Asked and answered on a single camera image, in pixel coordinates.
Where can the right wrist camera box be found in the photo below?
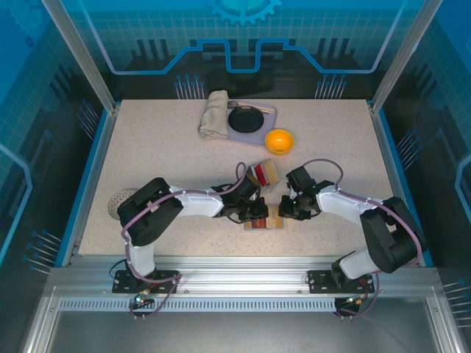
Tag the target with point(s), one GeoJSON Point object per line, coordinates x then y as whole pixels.
{"type": "Point", "coordinates": [290, 189]}

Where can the lavender tray mat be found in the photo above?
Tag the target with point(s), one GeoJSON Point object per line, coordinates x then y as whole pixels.
{"type": "Point", "coordinates": [268, 123]}

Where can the aluminium frame post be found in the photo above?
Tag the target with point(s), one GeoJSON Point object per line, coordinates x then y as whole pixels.
{"type": "Point", "coordinates": [81, 55]}
{"type": "Point", "coordinates": [406, 55]}

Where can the single red card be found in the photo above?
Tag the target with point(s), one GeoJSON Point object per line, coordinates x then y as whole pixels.
{"type": "Point", "coordinates": [255, 224]}

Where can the stack of gold cards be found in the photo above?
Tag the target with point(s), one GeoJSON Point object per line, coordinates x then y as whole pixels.
{"type": "Point", "coordinates": [272, 171]}

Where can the clear acrylic card box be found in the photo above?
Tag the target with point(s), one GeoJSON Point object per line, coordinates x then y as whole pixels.
{"type": "Point", "coordinates": [271, 187]}

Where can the orange bowl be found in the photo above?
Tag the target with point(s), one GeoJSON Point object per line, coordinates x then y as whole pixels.
{"type": "Point", "coordinates": [279, 141]}

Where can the single gold card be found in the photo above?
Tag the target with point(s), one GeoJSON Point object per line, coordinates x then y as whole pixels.
{"type": "Point", "coordinates": [274, 218]}

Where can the beige folded cloth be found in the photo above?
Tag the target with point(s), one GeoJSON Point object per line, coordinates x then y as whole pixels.
{"type": "Point", "coordinates": [214, 114]}

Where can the aluminium mounting rail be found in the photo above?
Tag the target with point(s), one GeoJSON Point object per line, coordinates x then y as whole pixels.
{"type": "Point", "coordinates": [239, 272]}

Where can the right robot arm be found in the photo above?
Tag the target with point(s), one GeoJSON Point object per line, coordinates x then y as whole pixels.
{"type": "Point", "coordinates": [390, 228]}

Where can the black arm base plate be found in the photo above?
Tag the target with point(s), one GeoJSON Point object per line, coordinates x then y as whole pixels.
{"type": "Point", "coordinates": [320, 283]}
{"type": "Point", "coordinates": [125, 285]}

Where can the white woven round object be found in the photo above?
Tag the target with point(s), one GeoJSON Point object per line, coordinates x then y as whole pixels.
{"type": "Point", "coordinates": [118, 200]}

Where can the stack of red cards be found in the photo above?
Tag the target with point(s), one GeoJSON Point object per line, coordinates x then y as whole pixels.
{"type": "Point", "coordinates": [262, 173]}

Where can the black round plate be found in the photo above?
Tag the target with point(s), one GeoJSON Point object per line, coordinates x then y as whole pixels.
{"type": "Point", "coordinates": [246, 120]}

